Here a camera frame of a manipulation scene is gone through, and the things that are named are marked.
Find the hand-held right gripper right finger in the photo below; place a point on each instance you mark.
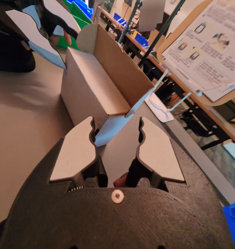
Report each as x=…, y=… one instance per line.
x=160, y=155

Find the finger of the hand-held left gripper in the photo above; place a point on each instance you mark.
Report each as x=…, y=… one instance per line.
x=35, y=38
x=59, y=9

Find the green plastic storage bin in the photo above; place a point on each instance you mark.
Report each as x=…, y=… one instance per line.
x=60, y=42

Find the instruction sheet on stand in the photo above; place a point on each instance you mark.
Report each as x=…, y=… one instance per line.
x=176, y=29

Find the small blue background bin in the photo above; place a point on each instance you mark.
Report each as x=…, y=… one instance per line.
x=120, y=19
x=141, y=38

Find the black stand pole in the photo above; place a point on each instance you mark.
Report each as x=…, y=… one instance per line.
x=160, y=36

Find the person's right hand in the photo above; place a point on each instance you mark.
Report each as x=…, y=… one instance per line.
x=120, y=181

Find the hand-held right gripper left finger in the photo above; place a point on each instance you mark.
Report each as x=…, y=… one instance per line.
x=74, y=155

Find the grey light stand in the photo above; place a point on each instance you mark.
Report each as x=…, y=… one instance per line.
x=129, y=21

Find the blue plastic storage bin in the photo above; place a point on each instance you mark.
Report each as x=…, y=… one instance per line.
x=234, y=223

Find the white cardboard mailer box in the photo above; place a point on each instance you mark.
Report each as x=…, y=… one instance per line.
x=80, y=87

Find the printed instruction sheet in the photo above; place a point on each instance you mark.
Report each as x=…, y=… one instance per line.
x=211, y=48

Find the long wooden background desk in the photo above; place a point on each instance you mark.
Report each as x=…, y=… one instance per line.
x=226, y=130

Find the person's left hand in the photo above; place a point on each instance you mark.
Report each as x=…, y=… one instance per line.
x=67, y=38

